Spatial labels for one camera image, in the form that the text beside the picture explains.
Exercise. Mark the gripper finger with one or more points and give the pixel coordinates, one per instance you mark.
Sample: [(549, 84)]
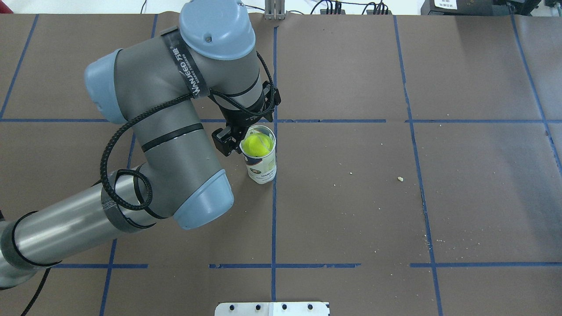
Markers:
[(228, 140)]

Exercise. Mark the yellow tennis ball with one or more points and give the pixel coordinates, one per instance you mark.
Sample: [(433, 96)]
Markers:
[(258, 145)]

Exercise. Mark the tennis ball can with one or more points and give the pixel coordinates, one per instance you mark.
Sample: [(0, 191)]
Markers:
[(263, 169)]

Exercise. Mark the black computer box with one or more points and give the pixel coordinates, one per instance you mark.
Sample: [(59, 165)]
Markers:
[(465, 8)]

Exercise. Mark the aluminium frame post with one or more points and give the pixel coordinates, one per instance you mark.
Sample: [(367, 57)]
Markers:
[(275, 10)]

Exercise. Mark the white camera pillar mount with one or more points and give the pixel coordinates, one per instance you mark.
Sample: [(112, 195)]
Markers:
[(273, 309)]

